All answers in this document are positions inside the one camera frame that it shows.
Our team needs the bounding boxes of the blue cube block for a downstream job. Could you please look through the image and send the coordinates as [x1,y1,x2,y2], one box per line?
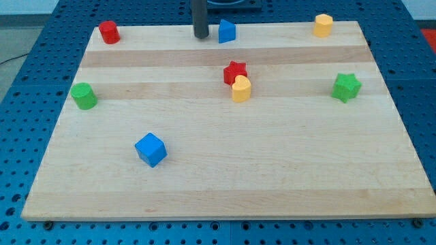
[134,133,168,168]

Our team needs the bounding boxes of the yellow heart block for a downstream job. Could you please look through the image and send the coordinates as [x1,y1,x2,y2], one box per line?
[232,75,251,103]

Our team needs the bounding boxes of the red star block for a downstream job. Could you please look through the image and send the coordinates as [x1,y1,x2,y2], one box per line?
[223,61,248,86]

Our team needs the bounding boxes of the light wooden board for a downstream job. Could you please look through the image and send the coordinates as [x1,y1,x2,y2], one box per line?
[22,21,435,221]

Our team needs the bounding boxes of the blue triangular prism block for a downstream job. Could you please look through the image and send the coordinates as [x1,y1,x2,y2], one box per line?
[218,19,236,44]

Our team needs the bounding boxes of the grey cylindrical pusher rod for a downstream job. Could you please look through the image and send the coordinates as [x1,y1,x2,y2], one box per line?
[191,0,209,39]

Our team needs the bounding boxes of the green star block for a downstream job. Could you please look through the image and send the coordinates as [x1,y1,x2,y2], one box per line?
[331,73,362,103]

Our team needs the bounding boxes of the green cylinder block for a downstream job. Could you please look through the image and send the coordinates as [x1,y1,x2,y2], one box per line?
[70,82,97,110]

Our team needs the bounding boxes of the yellow hexagon block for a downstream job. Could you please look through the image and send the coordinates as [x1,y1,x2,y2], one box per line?
[313,14,333,37]

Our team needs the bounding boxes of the red cylinder block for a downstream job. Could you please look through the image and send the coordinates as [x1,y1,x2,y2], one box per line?
[98,20,121,44]

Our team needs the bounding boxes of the black cable on floor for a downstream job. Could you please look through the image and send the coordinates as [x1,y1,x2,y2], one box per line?
[0,52,30,65]

